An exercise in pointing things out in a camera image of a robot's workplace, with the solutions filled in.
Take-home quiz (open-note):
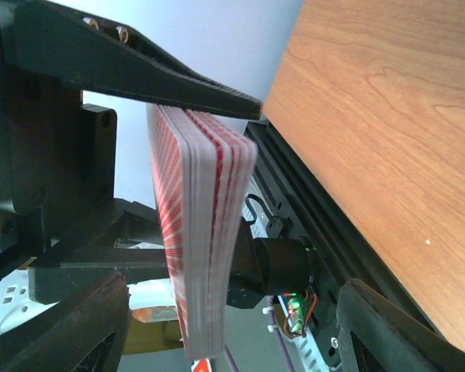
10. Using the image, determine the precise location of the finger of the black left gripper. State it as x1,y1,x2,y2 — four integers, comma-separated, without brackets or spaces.
0,1,263,119

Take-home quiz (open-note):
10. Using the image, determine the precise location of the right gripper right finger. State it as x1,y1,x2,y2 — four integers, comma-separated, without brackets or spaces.
336,279,465,371

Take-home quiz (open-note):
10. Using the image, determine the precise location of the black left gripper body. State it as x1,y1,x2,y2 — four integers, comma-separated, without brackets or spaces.
0,1,167,304

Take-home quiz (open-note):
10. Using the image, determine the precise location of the red playing card deck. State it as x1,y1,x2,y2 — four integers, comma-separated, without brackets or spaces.
148,105,257,360

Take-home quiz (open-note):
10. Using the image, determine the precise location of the light blue cable duct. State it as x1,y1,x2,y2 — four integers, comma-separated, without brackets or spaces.
294,334,338,372

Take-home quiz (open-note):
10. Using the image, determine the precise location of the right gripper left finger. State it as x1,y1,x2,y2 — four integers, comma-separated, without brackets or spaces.
0,271,131,371

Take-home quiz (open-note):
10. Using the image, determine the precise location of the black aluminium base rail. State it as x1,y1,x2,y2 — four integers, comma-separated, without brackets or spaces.
243,119,443,372

